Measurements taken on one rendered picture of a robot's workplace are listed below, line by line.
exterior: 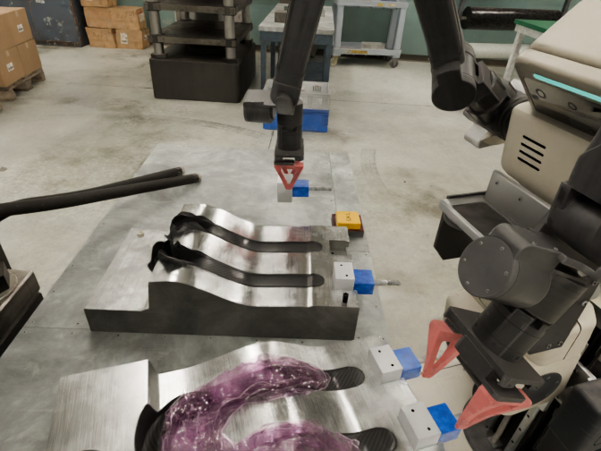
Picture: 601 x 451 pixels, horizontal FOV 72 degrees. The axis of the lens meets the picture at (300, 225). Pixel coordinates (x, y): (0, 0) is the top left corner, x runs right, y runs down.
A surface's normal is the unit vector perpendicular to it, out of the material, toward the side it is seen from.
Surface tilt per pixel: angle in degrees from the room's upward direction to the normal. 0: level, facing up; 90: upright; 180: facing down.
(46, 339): 0
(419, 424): 0
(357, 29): 90
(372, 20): 90
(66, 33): 90
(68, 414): 0
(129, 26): 85
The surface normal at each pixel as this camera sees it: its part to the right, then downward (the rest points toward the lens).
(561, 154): -0.96, 0.23
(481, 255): -0.84, -0.25
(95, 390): 0.05, -0.83
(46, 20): -0.02, 0.55
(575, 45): -0.61, -0.53
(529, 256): 0.29, 0.54
